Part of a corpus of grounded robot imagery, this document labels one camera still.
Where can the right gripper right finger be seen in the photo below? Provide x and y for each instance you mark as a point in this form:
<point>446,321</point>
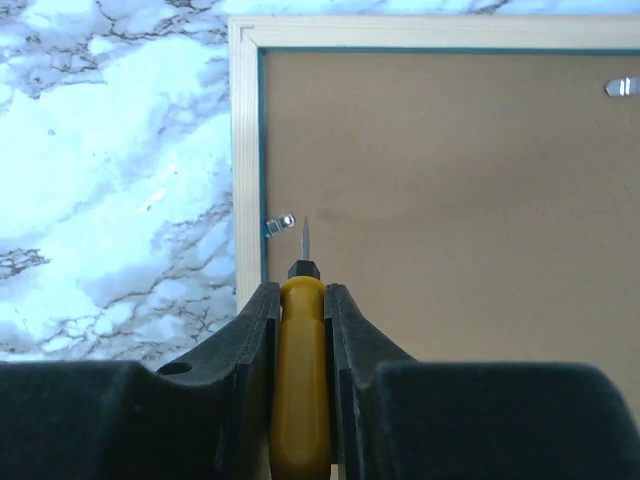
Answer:
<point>399,418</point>

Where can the blue picture frame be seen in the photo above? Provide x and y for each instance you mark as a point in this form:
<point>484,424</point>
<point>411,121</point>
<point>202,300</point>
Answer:
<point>473,180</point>

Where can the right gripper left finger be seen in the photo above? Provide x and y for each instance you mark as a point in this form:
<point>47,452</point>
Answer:
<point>203,415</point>

